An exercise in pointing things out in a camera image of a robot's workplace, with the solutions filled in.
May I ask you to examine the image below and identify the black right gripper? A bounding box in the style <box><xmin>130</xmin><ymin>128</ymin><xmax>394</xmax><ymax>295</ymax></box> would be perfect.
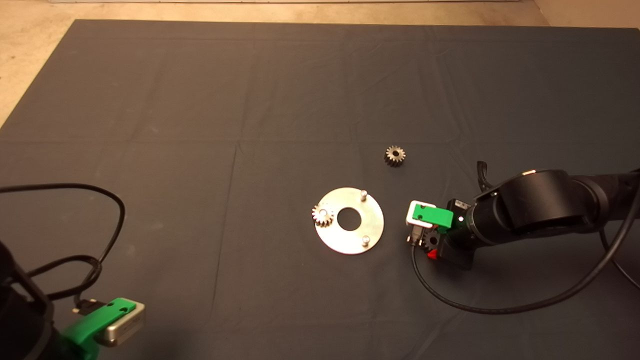
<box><xmin>426</xmin><ymin>198</ymin><xmax>479</xmax><ymax>271</ymax></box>

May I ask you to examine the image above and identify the round metal carrier plate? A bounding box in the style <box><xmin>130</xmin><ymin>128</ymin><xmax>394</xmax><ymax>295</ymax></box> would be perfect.
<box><xmin>314</xmin><ymin>187</ymin><xmax>385</xmax><ymax>256</ymax></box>

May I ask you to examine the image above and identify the dark grey table cloth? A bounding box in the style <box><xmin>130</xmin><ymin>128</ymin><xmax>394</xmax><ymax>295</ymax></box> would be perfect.
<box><xmin>0</xmin><ymin>19</ymin><xmax>640</xmax><ymax>360</ymax></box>

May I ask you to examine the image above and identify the green right camera mount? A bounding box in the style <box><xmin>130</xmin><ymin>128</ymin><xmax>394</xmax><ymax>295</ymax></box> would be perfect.
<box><xmin>411</xmin><ymin>203</ymin><xmax>455</xmax><ymax>231</ymax></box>

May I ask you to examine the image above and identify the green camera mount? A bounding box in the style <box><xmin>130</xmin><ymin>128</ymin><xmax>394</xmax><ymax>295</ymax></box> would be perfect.
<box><xmin>411</xmin><ymin>203</ymin><xmax>455</xmax><ymax>231</ymax></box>
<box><xmin>59</xmin><ymin>297</ymin><xmax>138</xmax><ymax>359</ymax></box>

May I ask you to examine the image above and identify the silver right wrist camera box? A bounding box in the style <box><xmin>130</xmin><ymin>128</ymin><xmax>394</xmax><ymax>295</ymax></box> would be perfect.
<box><xmin>404</xmin><ymin>200</ymin><xmax>436</xmax><ymax>229</ymax></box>

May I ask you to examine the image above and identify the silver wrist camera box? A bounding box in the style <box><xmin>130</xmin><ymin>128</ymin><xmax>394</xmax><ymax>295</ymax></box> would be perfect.
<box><xmin>404</xmin><ymin>200</ymin><xmax>436</xmax><ymax>229</ymax></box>
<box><xmin>95</xmin><ymin>302</ymin><xmax>146</xmax><ymax>348</ymax></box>

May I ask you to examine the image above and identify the thin black right camera cable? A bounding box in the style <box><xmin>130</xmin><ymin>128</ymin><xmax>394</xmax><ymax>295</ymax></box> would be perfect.
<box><xmin>409</xmin><ymin>190</ymin><xmax>640</xmax><ymax>315</ymax></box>

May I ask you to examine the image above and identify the thin black camera cable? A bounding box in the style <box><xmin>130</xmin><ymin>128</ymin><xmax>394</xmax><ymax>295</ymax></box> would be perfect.
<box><xmin>409</xmin><ymin>190</ymin><xmax>640</xmax><ymax>315</ymax></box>
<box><xmin>0</xmin><ymin>183</ymin><xmax>126</xmax><ymax>262</ymax></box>

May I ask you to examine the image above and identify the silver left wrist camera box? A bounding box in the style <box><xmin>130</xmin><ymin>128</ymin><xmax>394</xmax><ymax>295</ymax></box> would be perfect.
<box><xmin>95</xmin><ymin>302</ymin><xmax>146</xmax><ymax>348</ymax></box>

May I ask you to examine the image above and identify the thin black left camera cable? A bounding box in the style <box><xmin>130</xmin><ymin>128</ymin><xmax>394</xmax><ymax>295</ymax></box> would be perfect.
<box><xmin>0</xmin><ymin>183</ymin><xmax>126</xmax><ymax>262</ymax></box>

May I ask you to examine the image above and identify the braided black left arm cable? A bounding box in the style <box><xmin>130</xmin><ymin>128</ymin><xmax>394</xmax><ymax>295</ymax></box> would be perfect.
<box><xmin>25</xmin><ymin>254</ymin><xmax>104</xmax><ymax>314</ymax></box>

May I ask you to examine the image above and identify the green left camera mount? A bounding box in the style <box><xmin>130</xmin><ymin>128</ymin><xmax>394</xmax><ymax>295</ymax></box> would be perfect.
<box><xmin>59</xmin><ymin>297</ymin><xmax>138</xmax><ymax>359</ymax></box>

